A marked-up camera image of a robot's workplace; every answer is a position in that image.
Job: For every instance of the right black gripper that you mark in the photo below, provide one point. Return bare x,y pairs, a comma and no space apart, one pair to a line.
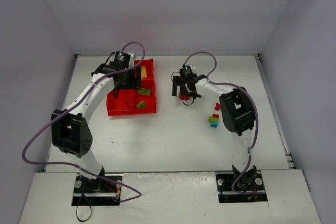
184,81

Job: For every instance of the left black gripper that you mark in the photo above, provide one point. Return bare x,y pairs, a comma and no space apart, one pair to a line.
128,83

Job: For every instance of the green lego brick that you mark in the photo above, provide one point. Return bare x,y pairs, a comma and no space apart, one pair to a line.
144,92

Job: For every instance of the small green lego piece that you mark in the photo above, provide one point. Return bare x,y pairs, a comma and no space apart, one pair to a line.
141,105

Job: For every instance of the yellow long lego brick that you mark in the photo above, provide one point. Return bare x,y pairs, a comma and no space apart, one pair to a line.
143,72

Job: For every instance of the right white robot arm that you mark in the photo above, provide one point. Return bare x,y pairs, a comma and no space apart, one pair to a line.
238,111

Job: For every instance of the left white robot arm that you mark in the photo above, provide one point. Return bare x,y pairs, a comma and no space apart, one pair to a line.
70,127

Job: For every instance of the red four-compartment bin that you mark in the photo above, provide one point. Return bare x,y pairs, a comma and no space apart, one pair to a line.
127,99

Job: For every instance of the red lego with blue brick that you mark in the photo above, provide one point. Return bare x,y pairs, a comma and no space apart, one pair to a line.
217,107

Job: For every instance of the green red blue lego cluster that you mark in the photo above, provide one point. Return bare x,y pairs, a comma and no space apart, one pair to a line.
213,120

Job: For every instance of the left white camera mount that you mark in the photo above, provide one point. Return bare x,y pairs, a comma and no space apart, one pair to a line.
132,58

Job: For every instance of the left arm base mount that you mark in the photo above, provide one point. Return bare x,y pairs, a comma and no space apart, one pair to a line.
95,192

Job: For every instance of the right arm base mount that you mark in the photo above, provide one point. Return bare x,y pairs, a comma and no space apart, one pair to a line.
250,188

